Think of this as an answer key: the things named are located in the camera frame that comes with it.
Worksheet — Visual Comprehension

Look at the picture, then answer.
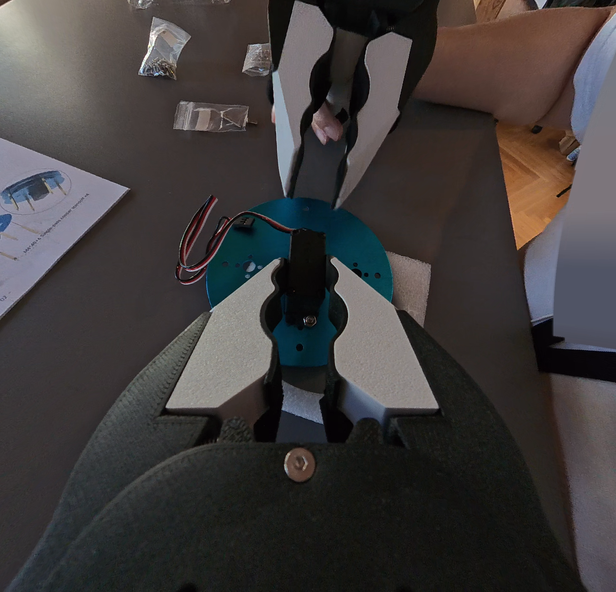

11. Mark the clear bag of dark screws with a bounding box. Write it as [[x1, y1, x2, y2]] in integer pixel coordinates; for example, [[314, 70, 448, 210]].
[[139, 17, 192, 80]]

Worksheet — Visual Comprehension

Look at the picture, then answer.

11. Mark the person's right forearm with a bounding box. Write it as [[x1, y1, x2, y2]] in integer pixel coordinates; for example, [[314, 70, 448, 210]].
[[414, 6, 614, 132]]

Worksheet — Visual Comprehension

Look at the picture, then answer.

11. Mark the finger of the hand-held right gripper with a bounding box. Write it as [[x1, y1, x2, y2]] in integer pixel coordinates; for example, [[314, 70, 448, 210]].
[[272, 0, 338, 200], [331, 33, 415, 210]]

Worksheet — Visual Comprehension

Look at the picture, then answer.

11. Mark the small clear bag of nuts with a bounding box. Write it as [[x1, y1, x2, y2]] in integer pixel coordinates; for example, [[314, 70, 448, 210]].
[[241, 43, 272, 77]]

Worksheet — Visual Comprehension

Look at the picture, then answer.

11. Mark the white foam sheet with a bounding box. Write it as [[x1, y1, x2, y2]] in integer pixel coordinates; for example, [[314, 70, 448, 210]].
[[281, 250, 432, 424]]

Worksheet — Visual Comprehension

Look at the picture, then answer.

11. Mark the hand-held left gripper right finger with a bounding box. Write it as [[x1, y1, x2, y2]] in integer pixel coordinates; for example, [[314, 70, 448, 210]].
[[320, 256, 441, 442]]

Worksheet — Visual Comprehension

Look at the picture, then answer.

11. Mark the person's right hand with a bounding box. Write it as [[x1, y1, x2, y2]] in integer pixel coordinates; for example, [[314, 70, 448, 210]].
[[310, 99, 345, 146]]

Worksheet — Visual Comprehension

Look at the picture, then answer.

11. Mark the person's white shirt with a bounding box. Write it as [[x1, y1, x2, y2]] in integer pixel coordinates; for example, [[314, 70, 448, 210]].
[[522, 14, 616, 592]]

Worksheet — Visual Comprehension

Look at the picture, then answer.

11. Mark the red white black servo cable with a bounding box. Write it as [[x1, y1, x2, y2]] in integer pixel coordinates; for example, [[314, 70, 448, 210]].
[[174, 195, 294, 285]]

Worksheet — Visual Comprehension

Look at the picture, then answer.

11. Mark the blue round metal plate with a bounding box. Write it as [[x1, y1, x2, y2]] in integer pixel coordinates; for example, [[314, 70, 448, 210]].
[[206, 197, 394, 366]]

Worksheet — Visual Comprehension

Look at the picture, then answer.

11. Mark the black chest strap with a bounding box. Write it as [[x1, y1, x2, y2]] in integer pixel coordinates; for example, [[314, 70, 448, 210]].
[[532, 320, 616, 382]]

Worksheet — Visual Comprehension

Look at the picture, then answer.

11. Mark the clear zip bag white label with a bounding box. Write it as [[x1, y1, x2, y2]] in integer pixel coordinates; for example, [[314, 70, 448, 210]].
[[173, 100, 250, 133]]

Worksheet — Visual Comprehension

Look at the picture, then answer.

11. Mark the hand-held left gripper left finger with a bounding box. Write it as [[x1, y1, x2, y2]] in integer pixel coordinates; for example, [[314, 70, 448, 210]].
[[166, 257, 289, 441]]

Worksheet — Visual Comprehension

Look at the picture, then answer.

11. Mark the black servo motor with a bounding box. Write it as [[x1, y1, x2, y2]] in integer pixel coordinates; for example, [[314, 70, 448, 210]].
[[284, 228, 333, 329]]

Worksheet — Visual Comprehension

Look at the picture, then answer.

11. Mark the white instruction booklet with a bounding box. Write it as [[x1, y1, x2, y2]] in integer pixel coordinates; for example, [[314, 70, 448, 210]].
[[0, 137, 132, 321]]

